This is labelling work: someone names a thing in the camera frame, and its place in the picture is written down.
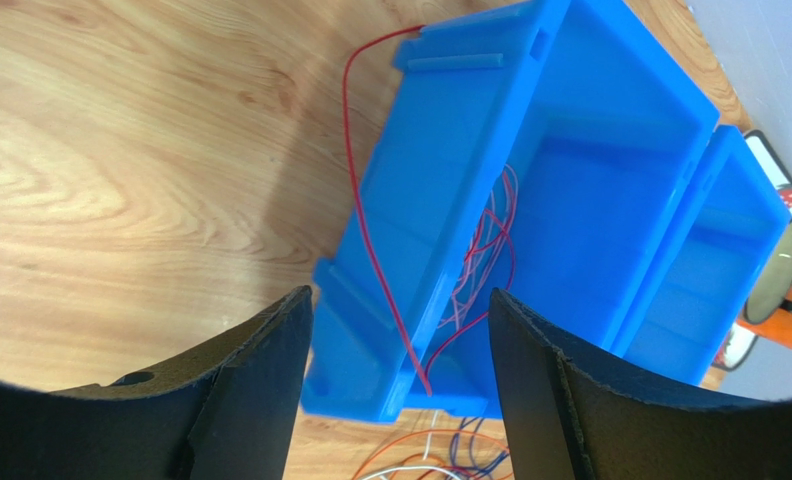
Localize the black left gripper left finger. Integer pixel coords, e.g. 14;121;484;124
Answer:
0;286;313;479

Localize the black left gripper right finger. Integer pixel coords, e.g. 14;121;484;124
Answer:
489;289;792;479

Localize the pink cable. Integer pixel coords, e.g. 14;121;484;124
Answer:
439;162;520;331

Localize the red cable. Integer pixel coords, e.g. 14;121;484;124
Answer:
341;25;518;397

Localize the beige ceramic bowl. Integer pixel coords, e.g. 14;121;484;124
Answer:
742;219;792;324

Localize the right blue plastic bin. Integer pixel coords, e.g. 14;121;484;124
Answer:
610;125;791;386

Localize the blue plastic bin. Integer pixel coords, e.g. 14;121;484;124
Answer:
301;1;719;423
610;125;791;386

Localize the left blue plastic bin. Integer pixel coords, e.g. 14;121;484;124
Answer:
301;1;719;423

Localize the strawberry print tray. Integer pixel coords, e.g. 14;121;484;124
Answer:
712;130;792;372

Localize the dark blue cable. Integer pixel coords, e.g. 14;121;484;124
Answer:
449;415;514;480

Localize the orange cable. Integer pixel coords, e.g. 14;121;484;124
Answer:
350;427;512;480

